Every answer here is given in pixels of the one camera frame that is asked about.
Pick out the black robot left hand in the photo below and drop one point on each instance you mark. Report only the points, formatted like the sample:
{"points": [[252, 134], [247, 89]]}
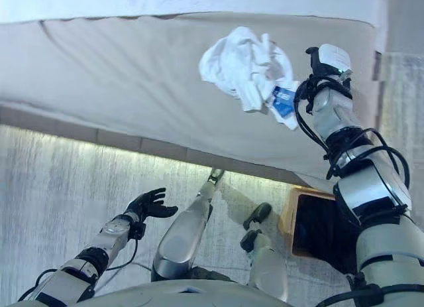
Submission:
{"points": [[149, 204]]}

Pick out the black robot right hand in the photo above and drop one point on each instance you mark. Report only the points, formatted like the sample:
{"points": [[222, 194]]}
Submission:
{"points": [[314, 61]]}

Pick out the white garment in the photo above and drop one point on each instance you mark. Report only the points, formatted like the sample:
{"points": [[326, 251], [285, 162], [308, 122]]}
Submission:
{"points": [[238, 61]]}

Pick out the black garment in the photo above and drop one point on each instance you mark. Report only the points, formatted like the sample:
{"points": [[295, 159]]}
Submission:
{"points": [[318, 224]]}

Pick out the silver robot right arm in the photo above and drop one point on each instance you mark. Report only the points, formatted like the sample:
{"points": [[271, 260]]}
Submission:
{"points": [[367, 187]]}

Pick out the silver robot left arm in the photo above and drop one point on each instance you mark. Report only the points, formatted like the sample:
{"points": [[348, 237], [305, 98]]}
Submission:
{"points": [[99, 244]]}

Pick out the wooden basket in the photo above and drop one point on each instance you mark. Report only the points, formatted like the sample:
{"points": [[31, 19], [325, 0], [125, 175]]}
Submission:
{"points": [[288, 214]]}

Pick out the silver robot left leg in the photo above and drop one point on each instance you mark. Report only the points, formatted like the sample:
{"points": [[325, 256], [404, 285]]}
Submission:
{"points": [[182, 234]]}

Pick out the silver robot leg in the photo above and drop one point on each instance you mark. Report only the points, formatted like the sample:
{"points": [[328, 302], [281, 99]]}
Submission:
{"points": [[182, 234], [265, 264]]}

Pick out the large grey rug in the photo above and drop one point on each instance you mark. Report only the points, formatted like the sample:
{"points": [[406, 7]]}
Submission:
{"points": [[66, 177]]}

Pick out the grey robot torso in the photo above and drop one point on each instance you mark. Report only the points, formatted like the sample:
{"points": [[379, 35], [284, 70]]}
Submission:
{"points": [[182, 297]]}

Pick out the silver robot right leg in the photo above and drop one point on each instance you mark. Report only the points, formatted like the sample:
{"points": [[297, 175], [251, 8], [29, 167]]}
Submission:
{"points": [[265, 264]]}

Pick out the white duvet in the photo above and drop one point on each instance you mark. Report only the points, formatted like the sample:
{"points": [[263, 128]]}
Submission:
{"points": [[165, 2]]}

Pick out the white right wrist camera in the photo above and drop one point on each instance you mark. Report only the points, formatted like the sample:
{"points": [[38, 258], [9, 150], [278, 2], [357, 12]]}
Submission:
{"points": [[334, 56]]}

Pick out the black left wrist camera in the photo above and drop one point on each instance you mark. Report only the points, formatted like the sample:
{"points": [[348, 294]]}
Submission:
{"points": [[138, 230]]}

